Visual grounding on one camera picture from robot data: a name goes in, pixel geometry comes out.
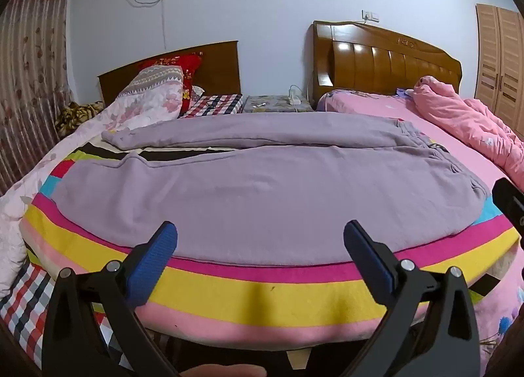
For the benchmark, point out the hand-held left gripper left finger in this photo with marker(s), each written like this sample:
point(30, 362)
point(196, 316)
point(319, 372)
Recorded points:
point(157, 252)

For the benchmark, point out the tiger print blanket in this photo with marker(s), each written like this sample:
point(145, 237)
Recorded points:
point(77, 117)

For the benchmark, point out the flat wooden headboard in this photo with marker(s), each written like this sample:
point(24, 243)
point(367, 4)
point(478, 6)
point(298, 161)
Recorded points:
point(221, 70)

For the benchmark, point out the nightstand with floral cover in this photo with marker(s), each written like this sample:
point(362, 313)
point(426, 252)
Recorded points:
point(274, 103)

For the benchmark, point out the grey zigzag pillow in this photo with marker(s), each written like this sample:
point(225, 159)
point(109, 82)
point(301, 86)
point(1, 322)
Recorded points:
point(157, 76)

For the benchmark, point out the plaid bedsheet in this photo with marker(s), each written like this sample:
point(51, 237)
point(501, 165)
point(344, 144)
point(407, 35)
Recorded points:
point(213, 105)

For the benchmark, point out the white power strip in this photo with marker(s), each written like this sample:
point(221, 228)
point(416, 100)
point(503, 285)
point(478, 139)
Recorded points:
point(294, 98)

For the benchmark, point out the light wooden wardrobe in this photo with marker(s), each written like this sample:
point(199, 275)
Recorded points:
point(501, 62)

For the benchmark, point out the person's left hand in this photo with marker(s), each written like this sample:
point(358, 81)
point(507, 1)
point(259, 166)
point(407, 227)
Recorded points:
point(223, 372)

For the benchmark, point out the white wall socket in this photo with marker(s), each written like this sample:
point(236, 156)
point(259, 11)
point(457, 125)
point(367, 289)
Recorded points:
point(370, 15)

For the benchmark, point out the colourful striped blanket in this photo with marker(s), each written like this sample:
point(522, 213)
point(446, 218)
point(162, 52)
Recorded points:
point(266, 299)

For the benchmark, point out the pink bedsheet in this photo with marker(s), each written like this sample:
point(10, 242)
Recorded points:
point(389, 113)

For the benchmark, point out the red pillow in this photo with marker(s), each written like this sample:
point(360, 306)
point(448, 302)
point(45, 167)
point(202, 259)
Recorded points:
point(190, 70)

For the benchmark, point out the white pink floral quilt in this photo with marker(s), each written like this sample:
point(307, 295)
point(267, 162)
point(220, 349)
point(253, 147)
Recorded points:
point(123, 115)

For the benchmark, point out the purple pants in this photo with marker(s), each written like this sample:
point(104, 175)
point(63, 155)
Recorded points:
point(266, 189)

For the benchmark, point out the floral striped curtain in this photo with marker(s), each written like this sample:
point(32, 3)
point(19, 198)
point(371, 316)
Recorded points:
point(32, 74)

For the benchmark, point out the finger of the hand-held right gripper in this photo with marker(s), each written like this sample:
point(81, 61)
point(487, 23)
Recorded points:
point(509, 201)

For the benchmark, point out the carved wooden headboard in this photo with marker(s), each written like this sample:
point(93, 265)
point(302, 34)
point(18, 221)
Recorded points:
point(368, 62)

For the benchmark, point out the small purple cloth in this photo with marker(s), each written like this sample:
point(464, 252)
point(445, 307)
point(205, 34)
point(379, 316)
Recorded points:
point(404, 93)

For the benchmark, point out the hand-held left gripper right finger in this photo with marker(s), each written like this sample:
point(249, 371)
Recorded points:
point(366, 256)

